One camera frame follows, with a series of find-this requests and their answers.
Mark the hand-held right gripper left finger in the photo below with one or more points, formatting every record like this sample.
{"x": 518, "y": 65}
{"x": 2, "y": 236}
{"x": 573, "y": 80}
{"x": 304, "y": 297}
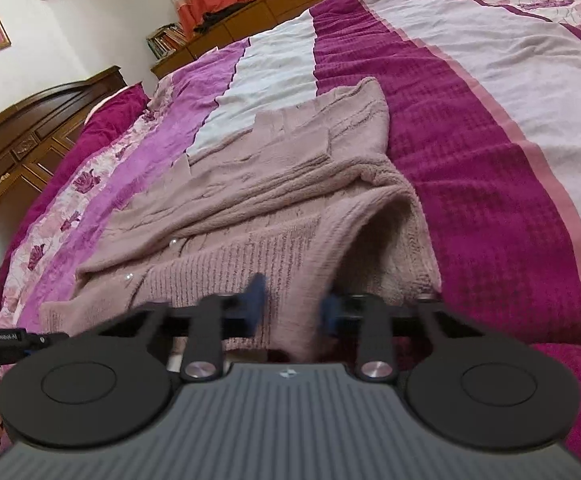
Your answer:
{"x": 254, "y": 307}

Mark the striped magenta and white bedspread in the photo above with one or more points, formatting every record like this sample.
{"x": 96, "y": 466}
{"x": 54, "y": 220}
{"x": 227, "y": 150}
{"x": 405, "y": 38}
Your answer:
{"x": 470, "y": 135}

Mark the dark cloth on cabinet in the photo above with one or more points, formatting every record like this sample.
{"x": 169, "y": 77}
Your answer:
{"x": 219, "y": 16}

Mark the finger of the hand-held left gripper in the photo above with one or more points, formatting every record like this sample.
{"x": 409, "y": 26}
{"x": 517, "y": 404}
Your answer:
{"x": 40, "y": 342}

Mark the pink knitted cardigan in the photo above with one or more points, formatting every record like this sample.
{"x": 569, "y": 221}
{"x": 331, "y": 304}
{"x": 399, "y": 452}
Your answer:
{"x": 280, "y": 200}

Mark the dark wooden headboard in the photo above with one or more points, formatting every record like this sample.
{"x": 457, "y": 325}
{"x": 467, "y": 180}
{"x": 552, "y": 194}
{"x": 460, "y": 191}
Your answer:
{"x": 25, "y": 135}

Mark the long wooden drawer cabinet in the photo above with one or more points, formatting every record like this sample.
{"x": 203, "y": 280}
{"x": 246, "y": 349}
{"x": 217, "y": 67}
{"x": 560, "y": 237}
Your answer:
{"x": 280, "y": 5}

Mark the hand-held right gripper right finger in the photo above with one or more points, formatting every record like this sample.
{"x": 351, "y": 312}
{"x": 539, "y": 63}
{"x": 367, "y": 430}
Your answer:
{"x": 331, "y": 312}

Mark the magenta pillow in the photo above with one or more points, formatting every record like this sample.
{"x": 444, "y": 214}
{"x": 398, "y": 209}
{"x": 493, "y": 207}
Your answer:
{"x": 105, "y": 120}

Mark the row of books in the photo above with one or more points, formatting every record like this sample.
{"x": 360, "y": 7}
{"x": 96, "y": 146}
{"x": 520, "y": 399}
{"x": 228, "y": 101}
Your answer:
{"x": 166, "y": 39}

